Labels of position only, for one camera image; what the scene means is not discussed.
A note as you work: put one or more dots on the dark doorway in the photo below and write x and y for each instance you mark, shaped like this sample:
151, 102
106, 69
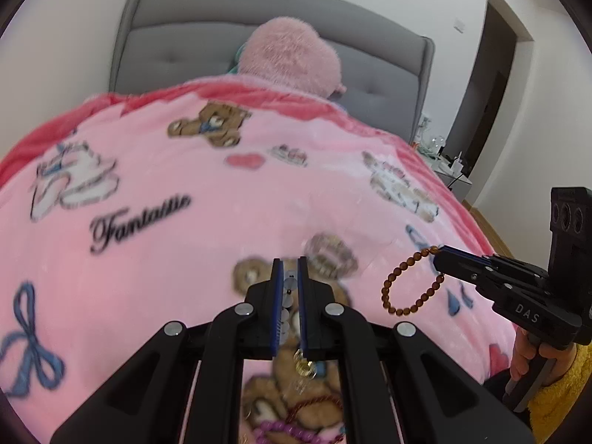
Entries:
497, 83

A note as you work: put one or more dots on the pink printed blanket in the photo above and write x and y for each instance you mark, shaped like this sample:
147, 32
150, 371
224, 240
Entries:
162, 222

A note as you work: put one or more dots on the white nightstand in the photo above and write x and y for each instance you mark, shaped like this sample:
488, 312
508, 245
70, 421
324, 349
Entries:
455, 180

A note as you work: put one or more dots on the teal pillow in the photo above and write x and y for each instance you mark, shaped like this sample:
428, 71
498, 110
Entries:
236, 58

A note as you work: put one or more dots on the grey upholstered headboard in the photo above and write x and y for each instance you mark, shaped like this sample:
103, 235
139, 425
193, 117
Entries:
180, 51

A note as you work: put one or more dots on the pink plush pillow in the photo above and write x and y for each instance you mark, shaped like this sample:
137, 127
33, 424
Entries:
291, 55

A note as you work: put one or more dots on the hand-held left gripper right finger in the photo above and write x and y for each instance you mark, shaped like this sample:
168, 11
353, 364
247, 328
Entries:
302, 296

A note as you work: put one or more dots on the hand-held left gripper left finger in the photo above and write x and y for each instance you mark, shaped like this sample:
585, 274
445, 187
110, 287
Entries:
278, 296

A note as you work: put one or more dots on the person's right forearm yellow sleeve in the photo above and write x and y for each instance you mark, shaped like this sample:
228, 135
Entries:
566, 397

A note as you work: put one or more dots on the person's right hand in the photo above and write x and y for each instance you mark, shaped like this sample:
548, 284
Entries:
532, 360

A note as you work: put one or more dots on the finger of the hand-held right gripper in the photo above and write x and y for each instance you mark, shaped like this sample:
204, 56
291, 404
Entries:
462, 273
467, 255

